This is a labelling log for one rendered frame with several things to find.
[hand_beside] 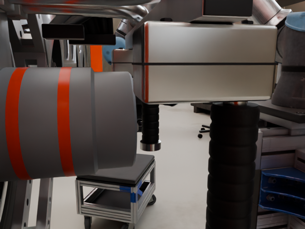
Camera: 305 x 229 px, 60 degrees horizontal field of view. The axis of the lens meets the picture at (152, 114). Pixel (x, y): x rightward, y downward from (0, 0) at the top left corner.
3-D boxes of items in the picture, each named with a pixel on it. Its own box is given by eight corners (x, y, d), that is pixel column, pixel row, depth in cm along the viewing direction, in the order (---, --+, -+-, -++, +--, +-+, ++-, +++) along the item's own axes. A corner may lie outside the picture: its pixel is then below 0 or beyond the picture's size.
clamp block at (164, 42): (132, 95, 21) (131, 25, 20) (237, 92, 23) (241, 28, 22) (142, 105, 16) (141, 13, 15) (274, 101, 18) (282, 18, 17)
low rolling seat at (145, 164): (108, 194, 188) (106, 149, 182) (157, 201, 179) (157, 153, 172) (76, 231, 148) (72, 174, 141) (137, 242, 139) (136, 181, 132)
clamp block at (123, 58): (111, 75, 54) (110, 48, 53) (155, 74, 55) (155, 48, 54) (112, 76, 49) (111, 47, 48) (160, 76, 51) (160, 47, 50)
